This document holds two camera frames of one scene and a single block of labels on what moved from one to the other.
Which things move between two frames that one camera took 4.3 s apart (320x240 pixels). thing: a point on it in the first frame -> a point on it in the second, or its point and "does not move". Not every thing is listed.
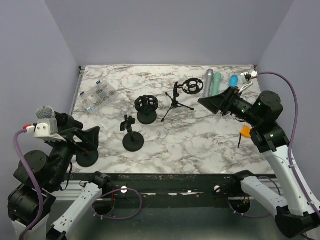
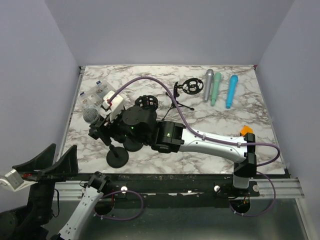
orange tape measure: (245, 132) does not move
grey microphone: (209, 77) does not move
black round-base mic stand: (87, 158) -> (117, 157)
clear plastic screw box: (98, 96) does not move
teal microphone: (217, 79) does not move
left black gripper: (90, 139) -> (67, 164)
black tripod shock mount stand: (191, 86) does not move
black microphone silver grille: (65, 122) -> (91, 115)
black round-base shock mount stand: (146, 106) does not move
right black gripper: (223, 103) -> (104, 128)
